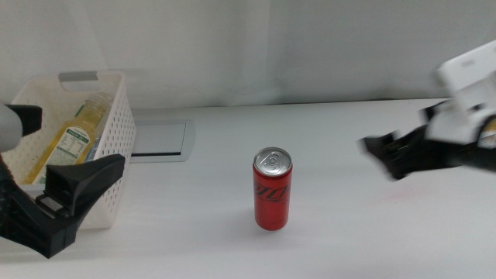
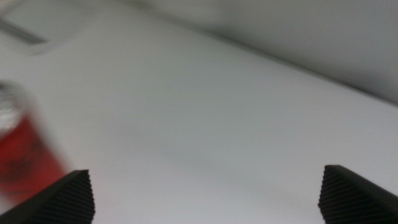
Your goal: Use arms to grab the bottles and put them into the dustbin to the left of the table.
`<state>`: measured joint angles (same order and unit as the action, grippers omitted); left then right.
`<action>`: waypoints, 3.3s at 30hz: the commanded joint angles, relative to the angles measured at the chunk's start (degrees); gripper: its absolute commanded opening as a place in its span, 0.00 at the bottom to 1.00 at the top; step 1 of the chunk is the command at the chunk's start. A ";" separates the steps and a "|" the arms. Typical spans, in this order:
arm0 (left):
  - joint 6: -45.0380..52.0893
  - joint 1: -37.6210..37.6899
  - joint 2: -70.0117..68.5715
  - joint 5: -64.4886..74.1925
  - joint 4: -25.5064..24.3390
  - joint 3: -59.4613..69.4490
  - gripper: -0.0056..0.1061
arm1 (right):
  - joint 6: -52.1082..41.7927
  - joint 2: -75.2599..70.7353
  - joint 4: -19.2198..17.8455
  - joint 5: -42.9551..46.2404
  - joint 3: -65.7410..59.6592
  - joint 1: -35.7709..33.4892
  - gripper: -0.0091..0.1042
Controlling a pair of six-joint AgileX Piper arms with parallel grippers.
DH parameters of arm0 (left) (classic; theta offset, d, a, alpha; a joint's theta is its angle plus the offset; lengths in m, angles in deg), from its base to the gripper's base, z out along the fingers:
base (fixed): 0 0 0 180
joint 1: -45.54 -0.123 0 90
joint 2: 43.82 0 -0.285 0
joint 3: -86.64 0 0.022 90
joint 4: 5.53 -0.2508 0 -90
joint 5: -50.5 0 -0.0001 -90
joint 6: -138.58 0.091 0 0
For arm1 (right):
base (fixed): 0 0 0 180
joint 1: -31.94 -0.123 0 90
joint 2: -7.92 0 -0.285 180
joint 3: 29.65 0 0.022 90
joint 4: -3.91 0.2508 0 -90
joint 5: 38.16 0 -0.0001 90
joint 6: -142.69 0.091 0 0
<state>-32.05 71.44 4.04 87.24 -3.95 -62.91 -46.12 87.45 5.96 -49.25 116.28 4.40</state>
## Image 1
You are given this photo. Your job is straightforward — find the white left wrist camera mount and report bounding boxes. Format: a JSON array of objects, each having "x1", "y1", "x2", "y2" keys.
[{"x1": 0, "y1": 102, "x2": 23, "y2": 153}]

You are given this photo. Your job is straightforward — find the white fabric backdrop curtain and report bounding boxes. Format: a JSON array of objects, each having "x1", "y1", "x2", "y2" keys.
[{"x1": 0, "y1": 0, "x2": 496, "y2": 112}]

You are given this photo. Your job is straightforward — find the white perforated plastic basket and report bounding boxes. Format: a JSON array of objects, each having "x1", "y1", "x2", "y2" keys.
[{"x1": 0, "y1": 71, "x2": 136, "y2": 229}]

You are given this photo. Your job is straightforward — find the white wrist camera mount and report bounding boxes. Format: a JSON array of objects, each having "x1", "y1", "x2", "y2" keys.
[
  {"x1": 0, "y1": 102, "x2": 23, "y2": 153},
  {"x1": 424, "y1": 38, "x2": 496, "y2": 146}
]

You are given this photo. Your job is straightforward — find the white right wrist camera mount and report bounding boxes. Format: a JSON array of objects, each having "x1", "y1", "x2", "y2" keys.
[{"x1": 424, "y1": 38, "x2": 496, "y2": 146}]

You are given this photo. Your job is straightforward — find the yellow tea bottle white cap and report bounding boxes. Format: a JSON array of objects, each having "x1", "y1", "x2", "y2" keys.
[{"x1": 21, "y1": 91, "x2": 113, "y2": 185}]

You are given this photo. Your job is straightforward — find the grey table cable hatch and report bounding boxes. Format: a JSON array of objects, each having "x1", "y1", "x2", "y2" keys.
[{"x1": 130, "y1": 119, "x2": 197, "y2": 164}]

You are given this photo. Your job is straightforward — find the red soda can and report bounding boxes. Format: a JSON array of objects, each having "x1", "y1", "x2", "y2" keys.
[{"x1": 252, "y1": 146, "x2": 294, "y2": 233}]

